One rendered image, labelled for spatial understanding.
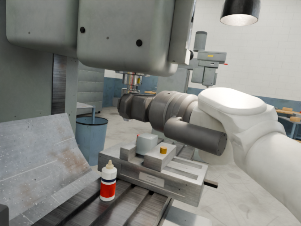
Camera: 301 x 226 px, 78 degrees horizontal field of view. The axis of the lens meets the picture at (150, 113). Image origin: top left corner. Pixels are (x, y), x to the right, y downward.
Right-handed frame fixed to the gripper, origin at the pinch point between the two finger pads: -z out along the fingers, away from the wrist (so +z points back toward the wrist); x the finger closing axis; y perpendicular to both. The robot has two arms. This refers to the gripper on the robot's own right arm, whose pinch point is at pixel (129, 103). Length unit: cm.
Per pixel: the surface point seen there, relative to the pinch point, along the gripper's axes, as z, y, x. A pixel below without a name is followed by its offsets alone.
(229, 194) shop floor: -29, 123, -206
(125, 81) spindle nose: 0.5, -5.3, 2.3
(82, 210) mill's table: -3.8, 28.2, 9.0
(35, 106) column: -35.5, 6.9, 11.1
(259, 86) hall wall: -126, -30, -648
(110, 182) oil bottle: -1.1, 21.2, 3.0
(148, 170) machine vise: 0.9, 20.6, -9.3
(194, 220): 13.3, 35.0, -19.5
